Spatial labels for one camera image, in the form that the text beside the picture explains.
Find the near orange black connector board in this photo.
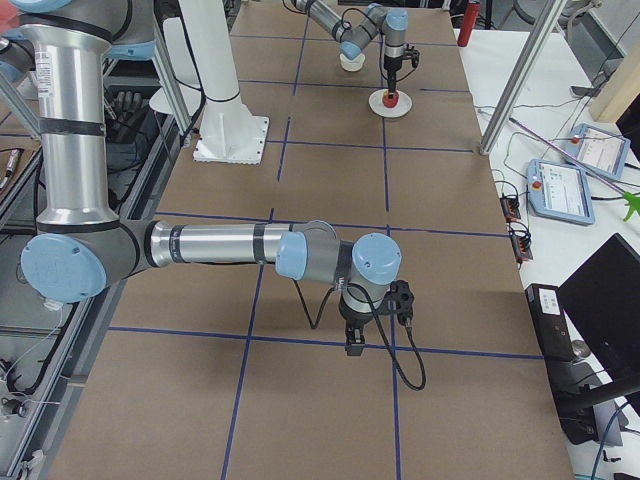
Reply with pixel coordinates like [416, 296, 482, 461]
[507, 221, 533, 264]

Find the far blue teach pendant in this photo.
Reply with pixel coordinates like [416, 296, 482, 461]
[565, 123, 631, 180]

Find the far orange black connector board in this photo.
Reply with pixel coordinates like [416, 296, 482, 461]
[499, 181, 521, 222]

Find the black monitor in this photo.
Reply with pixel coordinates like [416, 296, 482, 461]
[559, 233, 639, 379]

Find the red yellow apple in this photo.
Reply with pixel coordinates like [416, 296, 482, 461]
[382, 90, 399, 108]

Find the orange black connector board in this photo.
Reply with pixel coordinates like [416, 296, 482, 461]
[507, 221, 533, 264]
[499, 181, 521, 222]

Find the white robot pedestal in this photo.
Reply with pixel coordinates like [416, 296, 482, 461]
[180, 0, 269, 165]

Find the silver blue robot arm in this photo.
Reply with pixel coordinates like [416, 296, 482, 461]
[290, 0, 419, 108]
[4, 1, 408, 356]

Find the white bowl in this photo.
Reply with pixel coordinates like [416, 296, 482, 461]
[339, 53, 366, 73]

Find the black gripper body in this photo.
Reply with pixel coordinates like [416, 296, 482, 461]
[339, 296, 391, 338]
[383, 55, 403, 80]

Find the red cylinder bottle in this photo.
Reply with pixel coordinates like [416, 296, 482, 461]
[457, 0, 481, 48]

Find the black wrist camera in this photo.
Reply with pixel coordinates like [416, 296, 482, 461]
[403, 44, 420, 69]
[389, 280, 415, 329]

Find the black box device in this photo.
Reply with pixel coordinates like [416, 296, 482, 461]
[525, 283, 591, 363]

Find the blue teach pendant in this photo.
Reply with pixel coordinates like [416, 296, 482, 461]
[565, 123, 631, 180]
[527, 159, 595, 225]

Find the aluminium frame post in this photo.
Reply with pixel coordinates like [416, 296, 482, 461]
[479, 0, 566, 155]

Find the white plate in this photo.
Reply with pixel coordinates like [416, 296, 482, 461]
[368, 89, 412, 118]

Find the reacher grabber stick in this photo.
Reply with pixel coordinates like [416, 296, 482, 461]
[510, 118, 639, 225]

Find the near blue teach pendant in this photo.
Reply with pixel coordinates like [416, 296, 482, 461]
[527, 159, 595, 225]

